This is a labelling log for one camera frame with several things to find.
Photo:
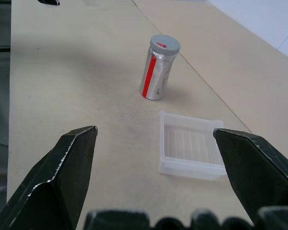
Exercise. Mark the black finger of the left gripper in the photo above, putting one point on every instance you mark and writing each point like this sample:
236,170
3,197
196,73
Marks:
50,2

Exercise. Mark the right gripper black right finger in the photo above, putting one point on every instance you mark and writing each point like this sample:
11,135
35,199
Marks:
256,172

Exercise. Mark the clear plastic tray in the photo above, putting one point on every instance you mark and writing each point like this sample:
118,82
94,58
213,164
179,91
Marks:
189,148

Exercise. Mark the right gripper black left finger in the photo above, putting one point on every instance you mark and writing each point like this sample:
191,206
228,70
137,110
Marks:
57,172

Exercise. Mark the grey plastic jar lid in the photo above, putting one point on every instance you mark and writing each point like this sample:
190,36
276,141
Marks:
165,44

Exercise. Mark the silver can with red stripe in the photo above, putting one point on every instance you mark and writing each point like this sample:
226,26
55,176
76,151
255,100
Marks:
158,79

